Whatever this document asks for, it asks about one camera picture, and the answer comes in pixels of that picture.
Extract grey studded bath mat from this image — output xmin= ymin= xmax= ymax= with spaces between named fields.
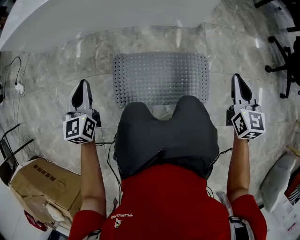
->
xmin=112 ymin=52 xmax=210 ymax=108

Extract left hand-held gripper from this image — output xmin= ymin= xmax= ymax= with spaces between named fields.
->
xmin=62 ymin=79 xmax=102 ymax=144

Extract thin black power cable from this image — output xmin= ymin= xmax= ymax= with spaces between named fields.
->
xmin=5 ymin=56 xmax=22 ymax=85

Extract person's red shirt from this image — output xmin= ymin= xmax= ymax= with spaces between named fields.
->
xmin=67 ymin=163 xmax=268 ymax=240

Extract white cloth bundle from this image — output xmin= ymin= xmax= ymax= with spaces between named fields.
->
xmin=45 ymin=202 xmax=65 ymax=222

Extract red striped box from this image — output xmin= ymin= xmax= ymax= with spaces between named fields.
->
xmin=285 ymin=173 xmax=300 ymax=204

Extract red bag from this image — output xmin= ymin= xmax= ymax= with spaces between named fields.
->
xmin=24 ymin=210 xmax=49 ymax=232

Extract person's grey trousers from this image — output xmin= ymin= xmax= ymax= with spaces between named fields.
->
xmin=114 ymin=95 xmax=220 ymax=181

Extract white bathtub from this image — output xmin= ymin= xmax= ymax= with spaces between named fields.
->
xmin=0 ymin=0 xmax=222 ymax=53

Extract grey backpack strap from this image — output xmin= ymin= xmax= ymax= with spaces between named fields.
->
xmin=215 ymin=191 xmax=254 ymax=240

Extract person's right forearm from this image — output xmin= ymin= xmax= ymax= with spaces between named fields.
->
xmin=226 ymin=135 xmax=250 ymax=203

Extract black office chair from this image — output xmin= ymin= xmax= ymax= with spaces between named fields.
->
xmin=264 ymin=35 xmax=300 ymax=99

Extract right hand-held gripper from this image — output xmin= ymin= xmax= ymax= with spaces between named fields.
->
xmin=226 ymin=73 xmax=266 ymax=141

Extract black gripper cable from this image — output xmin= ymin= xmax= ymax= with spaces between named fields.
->
xmin=95 ymin=133 xmax=124 ymax=190
xmin=218 ymin=147 xmax=234 ymax=156

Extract white cushion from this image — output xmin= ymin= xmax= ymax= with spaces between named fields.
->
xmin=260 ymin=153 xmax=297 ymax=213

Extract black metal stool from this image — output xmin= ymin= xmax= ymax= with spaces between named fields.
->
xmin=0 ymin=123 xmax=34 ymax=186

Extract white cable bundle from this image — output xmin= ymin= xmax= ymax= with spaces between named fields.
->
xmin=13 ymin=52 xmax=32 ymax=162

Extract person's left forearm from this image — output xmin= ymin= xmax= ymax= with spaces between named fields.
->
xmin=80 ymin=140 xmax=106 ymax=218

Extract torn brown cardboard box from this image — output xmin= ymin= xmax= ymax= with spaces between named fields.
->
xmin=8 ymin=157 xmax=83 ymax=223

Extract white power strip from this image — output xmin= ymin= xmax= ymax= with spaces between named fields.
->
xmin=15 ymin=82 xmax=26 ymax=96

